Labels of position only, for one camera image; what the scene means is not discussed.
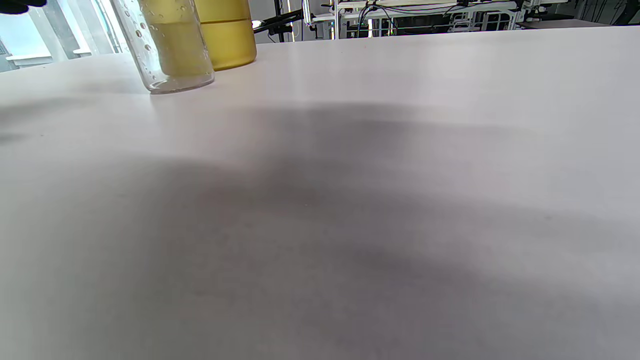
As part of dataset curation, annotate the yellow plastic kettle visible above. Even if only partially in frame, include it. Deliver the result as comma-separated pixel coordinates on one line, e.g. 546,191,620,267
194,0,258,71

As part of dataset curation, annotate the white metal frame rack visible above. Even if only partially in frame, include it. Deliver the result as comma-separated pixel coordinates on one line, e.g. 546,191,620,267
302,0,531,40

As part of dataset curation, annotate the person's right hand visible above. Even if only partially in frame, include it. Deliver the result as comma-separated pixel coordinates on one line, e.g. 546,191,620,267
0,0,48,15

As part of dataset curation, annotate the clear water cup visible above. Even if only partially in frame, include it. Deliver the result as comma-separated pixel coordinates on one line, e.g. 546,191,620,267
111,0,216,95

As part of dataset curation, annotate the grey desk top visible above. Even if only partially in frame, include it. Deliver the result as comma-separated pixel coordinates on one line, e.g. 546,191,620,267
517,19,613,30

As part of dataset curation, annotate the grey window frame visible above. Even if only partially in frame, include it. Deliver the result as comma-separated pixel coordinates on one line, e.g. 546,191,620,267
0,0,126,73

